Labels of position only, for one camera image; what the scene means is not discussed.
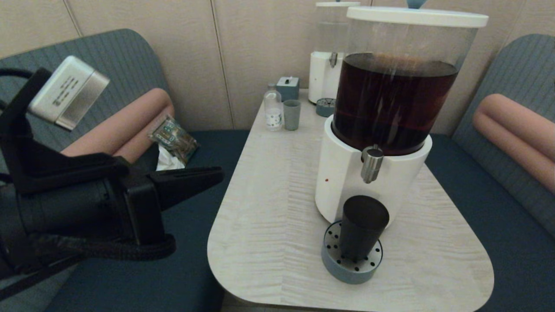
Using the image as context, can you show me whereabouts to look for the black plastic cup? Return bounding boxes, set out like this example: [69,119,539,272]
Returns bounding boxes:
[339,195,390,263]

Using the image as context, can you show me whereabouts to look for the metal dispenser tap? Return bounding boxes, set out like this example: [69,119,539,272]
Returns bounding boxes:
[361,145,385,184]

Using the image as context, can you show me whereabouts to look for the small grey-blue cup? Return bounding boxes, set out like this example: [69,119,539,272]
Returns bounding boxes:
[283,100,302,131]

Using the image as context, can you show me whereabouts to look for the crumpled white tissue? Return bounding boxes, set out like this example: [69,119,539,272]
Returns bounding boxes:
[155,144,185,172]

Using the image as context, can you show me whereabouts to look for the clear printed snack packet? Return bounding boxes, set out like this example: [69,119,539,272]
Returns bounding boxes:
[148,115,199,166]

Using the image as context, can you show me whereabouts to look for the pink bolster cushion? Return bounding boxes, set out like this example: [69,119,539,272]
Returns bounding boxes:
[472,93,555,194]
[61,88,175,164]

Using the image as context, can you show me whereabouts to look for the clear plastic bottle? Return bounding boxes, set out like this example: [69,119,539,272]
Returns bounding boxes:
[264,83,284,132]

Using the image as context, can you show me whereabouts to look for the blue upholstered bench with packet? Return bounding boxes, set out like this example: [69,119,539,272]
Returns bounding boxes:
[0,29,252,312]

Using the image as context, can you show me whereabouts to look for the blue tissue box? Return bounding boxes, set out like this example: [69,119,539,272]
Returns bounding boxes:
[276,77,300,102]

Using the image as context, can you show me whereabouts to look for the small blue drip tray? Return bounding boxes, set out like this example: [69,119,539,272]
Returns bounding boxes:
[316,98,337,117]

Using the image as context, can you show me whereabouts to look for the round grey drip tray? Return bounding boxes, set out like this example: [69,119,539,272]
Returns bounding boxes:
[321,220,384,285]

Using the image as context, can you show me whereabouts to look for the large dark tea dispenser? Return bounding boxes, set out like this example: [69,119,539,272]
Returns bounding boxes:
[315,6,490,227]

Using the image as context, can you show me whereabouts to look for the large white dispenser lid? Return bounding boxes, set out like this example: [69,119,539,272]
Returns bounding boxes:
[347,0,490,28]

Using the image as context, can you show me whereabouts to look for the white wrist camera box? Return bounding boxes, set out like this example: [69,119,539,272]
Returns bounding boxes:
[28,55,111,131]

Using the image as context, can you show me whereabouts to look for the black camera cable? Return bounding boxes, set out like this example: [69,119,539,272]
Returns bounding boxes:
[0,68,35,81]

